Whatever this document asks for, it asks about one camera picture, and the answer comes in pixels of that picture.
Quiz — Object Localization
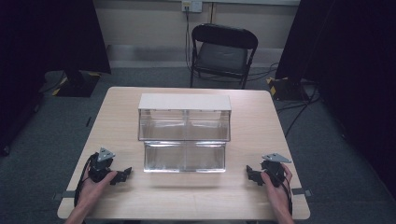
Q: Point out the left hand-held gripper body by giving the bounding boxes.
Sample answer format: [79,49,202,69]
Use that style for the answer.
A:
[88,147,117,184]

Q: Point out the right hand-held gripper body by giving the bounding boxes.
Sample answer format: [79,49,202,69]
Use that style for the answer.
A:
[260,152,293,189]

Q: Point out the person's right hand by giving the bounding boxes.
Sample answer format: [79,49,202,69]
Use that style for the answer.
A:
[261,163,294,209]

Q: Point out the person's left hand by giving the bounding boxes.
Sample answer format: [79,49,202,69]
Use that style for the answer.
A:
[75,170,119,210]

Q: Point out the clear plastic drawer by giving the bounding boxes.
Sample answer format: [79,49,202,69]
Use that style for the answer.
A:
[142,140,228,174]

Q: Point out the black stand base yellow tape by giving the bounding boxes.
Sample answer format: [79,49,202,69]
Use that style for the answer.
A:
[52,69,102,98]
[266,76,311,103]

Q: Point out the clear drawer cabinet white top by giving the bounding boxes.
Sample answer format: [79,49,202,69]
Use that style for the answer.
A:
[137,92,233,143]

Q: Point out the black folding chair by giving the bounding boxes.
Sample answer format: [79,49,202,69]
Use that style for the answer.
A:
[189,22,260,91]

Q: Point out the black curtain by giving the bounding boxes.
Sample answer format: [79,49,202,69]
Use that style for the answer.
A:
[275,0,396,200]

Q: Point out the left hand-held gripper cable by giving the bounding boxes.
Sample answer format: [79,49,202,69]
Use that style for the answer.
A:
[73,153,96,208]

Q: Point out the hand-held gripper cable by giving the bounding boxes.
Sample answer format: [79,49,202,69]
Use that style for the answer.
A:
[73,153,96,208]
[279,181,294,217]

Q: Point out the right hand-held gripper cable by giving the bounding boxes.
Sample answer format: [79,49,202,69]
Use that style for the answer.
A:
[279,181,294,217]

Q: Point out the grey table strap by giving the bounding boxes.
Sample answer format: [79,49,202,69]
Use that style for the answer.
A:
[290,187,313,198]
[51,189,78,201]

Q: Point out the black floor cables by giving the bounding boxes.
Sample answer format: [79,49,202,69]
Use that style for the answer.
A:
[248,62,321,138]

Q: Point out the black cable at wall socket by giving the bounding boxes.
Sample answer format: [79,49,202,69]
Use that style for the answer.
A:
[185,5,194,74]

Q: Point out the white wall socket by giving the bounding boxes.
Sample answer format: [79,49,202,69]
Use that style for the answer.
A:
[181,0,204,14]

